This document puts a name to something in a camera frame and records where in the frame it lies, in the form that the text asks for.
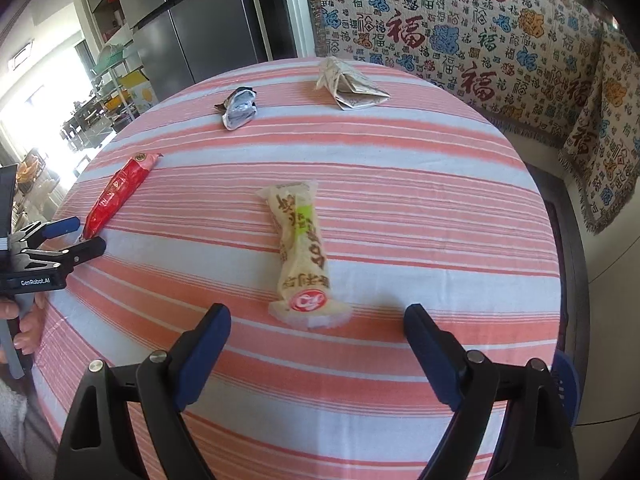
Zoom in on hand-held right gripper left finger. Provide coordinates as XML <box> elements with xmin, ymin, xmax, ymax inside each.
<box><xmin>56</xmin><ymin>302</ymin><xmax>232</xmax><ymax>480</ymax></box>

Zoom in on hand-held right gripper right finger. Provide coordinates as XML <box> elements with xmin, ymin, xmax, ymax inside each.
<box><xmin>403</xmin><ymin>303</ymin><xmax>580</xmax><ymax>480</ymax></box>

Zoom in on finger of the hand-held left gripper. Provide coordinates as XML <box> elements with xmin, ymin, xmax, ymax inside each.
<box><xmin>10</xmin><ymin>216</ymin><xmax>82</xmax><ymax>252</ymax></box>
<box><xmin>15</xmin><ymin>236</ymin><xmax>107</xmax><ymax>275</ymax></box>

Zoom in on red snack packet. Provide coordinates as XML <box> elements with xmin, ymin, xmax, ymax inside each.
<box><xmin>81</xmin><ymin>152</ymin><xmax>164</xmax><ymax>240</ymax></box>

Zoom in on cream snack packet green label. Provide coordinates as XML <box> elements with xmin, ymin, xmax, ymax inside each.
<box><xmin>256</xmin><ymin>181</ymin><xmax>353</xmax><ymax>331</ymax></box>

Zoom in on person's left hand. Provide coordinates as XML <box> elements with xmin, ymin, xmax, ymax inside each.
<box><xmin>0</xmin><ymin>292</ymin><xmax>49</xmax><ymax>352</ymax></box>

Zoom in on storage rack with boxes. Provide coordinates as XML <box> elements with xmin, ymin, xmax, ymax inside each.
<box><xmin>60</xmin><ymin>45</ymin><xmax>157</xmax><ymax>153</ymax></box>

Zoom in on person's grey clothing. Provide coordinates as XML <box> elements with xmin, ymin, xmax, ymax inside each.
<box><xmin>0</xmin><ymin>379</ymin><xmax>57</xmax><ymax>480</ymax></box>

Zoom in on pink striped tablecloth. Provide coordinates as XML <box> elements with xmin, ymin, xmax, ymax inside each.
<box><xmin>32</xmin><ymin>57</ymin><xmax>563</xmax><ymax>480</ymax></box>

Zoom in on crumpled silver wrapper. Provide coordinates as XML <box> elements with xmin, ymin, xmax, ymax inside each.
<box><xmin>215</xmin><ymin>86</ymin><xmax>258</xmax><ymax>131</ymax></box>

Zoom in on grey refrigerator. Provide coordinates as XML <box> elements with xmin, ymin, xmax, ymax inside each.
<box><xmin>80</xmin><ymin>0</ymin><xmax>296</xmax><ymax>102</ymax></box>

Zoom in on printed cushion cover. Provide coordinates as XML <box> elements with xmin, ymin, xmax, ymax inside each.
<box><xmin>557</xmin><ymin>25</ymin><xmax>640</xmax><ymax>231</ymax></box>

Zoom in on folded patterned paper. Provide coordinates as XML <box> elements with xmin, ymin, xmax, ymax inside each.
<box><xmin>315</xmin><ymin>56</ymin><xmax>390</xmax><ymax>111</ymax></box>

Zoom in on printed blanket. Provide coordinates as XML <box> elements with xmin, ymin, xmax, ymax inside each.
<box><xmin>300</xmin><ymin>0</ymin><xmax>618</xmax><ymax>148</ymax></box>

